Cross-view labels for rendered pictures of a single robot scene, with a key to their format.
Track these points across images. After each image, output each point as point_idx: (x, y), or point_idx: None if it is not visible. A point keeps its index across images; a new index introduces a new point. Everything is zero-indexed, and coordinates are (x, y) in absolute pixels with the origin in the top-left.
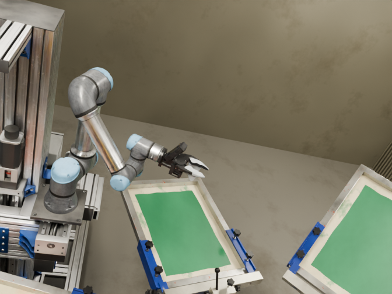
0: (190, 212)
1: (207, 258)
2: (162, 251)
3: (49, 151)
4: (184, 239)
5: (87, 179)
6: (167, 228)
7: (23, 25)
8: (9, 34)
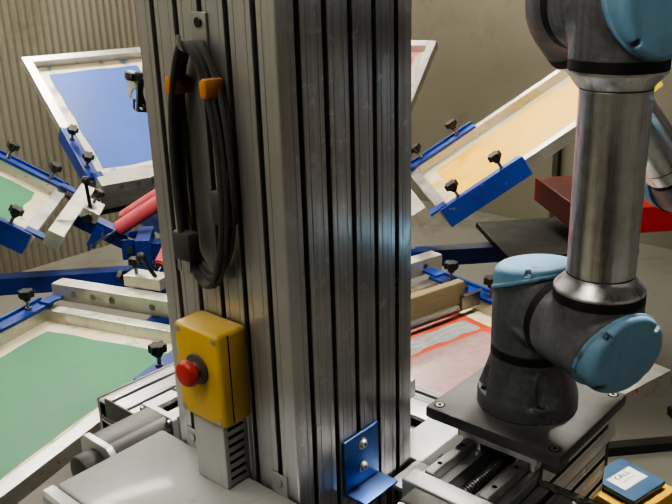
0: None
1: (67, 347)
2: (123, 378)
3: (174, 441)
4: (54, 379)
5: (149, 396)
6: (52, 402)
7: None
8: None
